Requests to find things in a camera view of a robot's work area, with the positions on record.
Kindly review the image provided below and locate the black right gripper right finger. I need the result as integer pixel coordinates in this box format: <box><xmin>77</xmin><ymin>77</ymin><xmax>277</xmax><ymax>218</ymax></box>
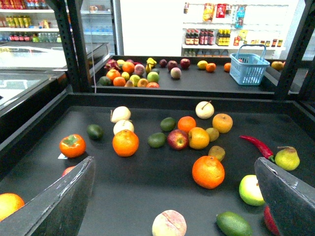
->
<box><xmin>254</xmin><ymin>157</ymin><xmax>315</xmax><ymax>236</ymax></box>

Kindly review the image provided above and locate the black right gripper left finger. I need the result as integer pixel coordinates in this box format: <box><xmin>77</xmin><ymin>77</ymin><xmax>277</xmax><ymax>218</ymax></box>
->
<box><xmin>0</xmin><ymin>156</ymin><xmax>95</xmax><ymax>236</ymax></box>

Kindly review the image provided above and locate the black rear fruit shelf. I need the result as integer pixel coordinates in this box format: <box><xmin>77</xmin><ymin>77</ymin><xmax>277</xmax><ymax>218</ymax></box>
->
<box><xmin>94</xmin><ymin>55</ymin><xmax>301</xmax><ymax>95</ymax></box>

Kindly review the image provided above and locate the white background goods shelf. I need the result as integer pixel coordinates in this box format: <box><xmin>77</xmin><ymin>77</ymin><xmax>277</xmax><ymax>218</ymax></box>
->
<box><xmin>181</xmin><ymin>0</ymin><xmax>291</xmax><ymax>59</ymax></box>

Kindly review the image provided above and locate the red fruit front right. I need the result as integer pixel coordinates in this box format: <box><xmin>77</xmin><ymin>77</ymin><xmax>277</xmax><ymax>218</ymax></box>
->
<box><xmin>264</xmin><ymin>206</ymin><xmax>280</xmax><ymax>236</ymax></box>

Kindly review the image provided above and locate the red pomegranate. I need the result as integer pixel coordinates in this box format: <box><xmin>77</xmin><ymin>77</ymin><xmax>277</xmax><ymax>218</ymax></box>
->
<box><xmin>62</xmin><ymin>166</ymin><xmax>76</xmax><ymax>177</ymax></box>

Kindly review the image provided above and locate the bright green apple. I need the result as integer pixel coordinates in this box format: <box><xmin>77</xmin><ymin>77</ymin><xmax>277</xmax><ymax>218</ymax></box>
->
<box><xmin>239</xmin><ymin>175</ymin><xmax>265</xmax><ymax>207</ymax></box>

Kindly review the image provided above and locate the yellow green pear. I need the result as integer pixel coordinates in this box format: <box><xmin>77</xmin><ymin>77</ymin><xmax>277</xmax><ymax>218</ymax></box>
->
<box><xmin>275</xmin><ymin>146</ymin><xmax>300</xmax><ymax>171</ymax></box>

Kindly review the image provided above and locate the red chili pepper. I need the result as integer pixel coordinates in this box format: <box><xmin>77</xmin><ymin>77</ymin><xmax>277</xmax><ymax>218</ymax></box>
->
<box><xmin>239</xmin><ymin>135</ymin><xmax>275</xmax><ymax>162</ymax></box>

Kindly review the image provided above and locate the white price label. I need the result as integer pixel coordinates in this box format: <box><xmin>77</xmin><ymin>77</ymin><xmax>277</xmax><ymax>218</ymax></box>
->
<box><xmin>58</xmin><ymin>153</ymin><xmax>67</xmax><ymax>160</ymax></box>

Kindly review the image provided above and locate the orange persimmon green calyx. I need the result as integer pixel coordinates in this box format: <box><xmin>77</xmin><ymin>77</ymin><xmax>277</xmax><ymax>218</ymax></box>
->
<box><xmin>59</xmin><ymin>134</ymin><xmax>86</xmax><ymax>158</ymax></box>

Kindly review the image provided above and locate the green avocado front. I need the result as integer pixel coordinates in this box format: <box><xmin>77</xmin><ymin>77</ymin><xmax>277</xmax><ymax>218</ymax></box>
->
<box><xmin>216</xmin><ymin>211</ymin><xmax>253</xmax><ymax>236</ymax></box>

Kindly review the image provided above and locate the dark green avocado left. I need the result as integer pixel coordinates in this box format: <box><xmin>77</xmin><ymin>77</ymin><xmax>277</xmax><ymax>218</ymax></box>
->
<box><xmin>87</xmin><ymin>124</ymin><xmax>104</xmax><ymax>140</ymax></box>

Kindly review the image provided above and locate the large bumpy orange right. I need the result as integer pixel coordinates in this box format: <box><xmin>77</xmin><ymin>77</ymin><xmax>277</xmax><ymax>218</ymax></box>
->
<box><xmin>191</xmin><ymin>156</ymin><xmax>225</xmax><ymax>189</ymax></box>

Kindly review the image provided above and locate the large bumpy orange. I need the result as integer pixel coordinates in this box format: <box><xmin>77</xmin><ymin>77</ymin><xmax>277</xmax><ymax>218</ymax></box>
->
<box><xmin>191</xmin><ymin>156</ymin><xmax>225</xmax><ymax>189</ymax></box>
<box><xmin>112</xmin><ymin>129</ymin><xmax>139</xmax><ymax>157</ymax></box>

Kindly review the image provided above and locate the brown green kiwi fruit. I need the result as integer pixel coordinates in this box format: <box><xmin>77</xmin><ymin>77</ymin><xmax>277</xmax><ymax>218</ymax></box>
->
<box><xmin>208</xmin><ymin>146</ymin><xmax>225</xmax><ymax>162</ymax></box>

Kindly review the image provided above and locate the large bumpy orange left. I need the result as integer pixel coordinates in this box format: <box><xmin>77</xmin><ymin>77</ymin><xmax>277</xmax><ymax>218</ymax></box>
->
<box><xmin>112</xmin><ymin>129</ymin><xmax>139</xmax><ymax>157</ymax></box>

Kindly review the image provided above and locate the small yellow green fruit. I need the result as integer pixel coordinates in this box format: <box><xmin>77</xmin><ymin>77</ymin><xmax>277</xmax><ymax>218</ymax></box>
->
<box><xmin>206</xmin><ymin>127</ymin><xmax>220</xmax><ymax>142</ymax></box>

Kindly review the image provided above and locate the golden round pear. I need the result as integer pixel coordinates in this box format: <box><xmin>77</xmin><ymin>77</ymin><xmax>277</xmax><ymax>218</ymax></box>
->
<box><xmin>212</xmin><ymin>113</ymin><xmax>233</xmax><ymax>133</ymax></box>

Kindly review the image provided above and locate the white pear lower left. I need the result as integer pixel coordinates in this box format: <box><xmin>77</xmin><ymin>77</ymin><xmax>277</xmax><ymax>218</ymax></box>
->
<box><xmin>113</xmin><ymin>119</ymin><xmax>134</xmax><ymax>135</ymax></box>

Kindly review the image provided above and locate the pale pink peach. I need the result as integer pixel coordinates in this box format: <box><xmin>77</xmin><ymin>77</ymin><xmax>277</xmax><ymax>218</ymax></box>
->
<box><xmin>152</xmin><ymin>209</ymin><xmax>187</xmax><ymax>236</ymax></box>

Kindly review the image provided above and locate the yellow orange apple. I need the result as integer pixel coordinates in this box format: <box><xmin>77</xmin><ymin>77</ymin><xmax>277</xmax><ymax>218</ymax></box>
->
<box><xmin>188</xmin><ymin>127</ymin><xmax>210</xmax><ymax>149</ymax></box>

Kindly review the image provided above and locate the white pear upper left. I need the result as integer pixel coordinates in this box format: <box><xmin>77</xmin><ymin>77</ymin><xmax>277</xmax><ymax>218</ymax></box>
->
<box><xmin>110</xmin><ymin>106</ymin><xmax>131</xmax><ymax>123</ymax></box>

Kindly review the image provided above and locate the dark green lime lower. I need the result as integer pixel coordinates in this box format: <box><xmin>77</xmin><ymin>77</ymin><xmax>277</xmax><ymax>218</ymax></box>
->
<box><xmin>148</xmin><ymin>132</ymin><xmax>167</xmax><ymax>148</ymax></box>

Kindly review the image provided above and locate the dark green lime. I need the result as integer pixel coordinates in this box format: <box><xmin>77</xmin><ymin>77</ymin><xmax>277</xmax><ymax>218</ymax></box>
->
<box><xmin>160</xmin><ymin>117</ymin><xmax>176</xmax><ymax>132</ymax></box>
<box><xmin>148</xmin><ymin>132</ymin><xmax>167</xmax><ymax>148</ymax></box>

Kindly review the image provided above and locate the white pear with stem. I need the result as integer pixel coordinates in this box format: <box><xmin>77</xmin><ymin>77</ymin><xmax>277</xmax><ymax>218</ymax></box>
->
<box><xmin>195</xmin><ymin>101</ymin><xmax>215</xmax><ymax>119</ymax></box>

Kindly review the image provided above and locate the red yellow apple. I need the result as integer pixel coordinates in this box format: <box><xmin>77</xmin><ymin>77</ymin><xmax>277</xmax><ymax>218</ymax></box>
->
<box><xmin>167</xmin><ymin>129</ymin><xmax>189</xmax><ymax>150</ymax></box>

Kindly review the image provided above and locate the small orange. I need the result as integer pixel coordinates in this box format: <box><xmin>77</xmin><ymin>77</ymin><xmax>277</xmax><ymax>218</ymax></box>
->
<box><xmin>177</xmin><ymin>116</ymin><xmax>196</xmax><ymax>134</ymax></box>

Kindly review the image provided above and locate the dark green lime upper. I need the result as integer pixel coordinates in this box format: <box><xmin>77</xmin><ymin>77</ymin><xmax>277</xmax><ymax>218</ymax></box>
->
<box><xmin>160</xmin><ymin>117</ymin><xmax>176</xmax><ymax>132</ymax></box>

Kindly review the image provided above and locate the glass top freezer cabinet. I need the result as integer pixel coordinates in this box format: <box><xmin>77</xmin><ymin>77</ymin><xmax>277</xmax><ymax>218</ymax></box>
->
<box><xmin>0</xmin><ymin>42</ymin><xmax>110</xmax><ymax>142</ymax></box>

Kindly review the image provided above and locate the small blue background basket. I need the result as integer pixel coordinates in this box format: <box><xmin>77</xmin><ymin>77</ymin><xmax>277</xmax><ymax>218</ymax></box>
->
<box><xmin>229</xmin><ymin>44</ymin><xmax>270</xmax><ymax>86</ymax></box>

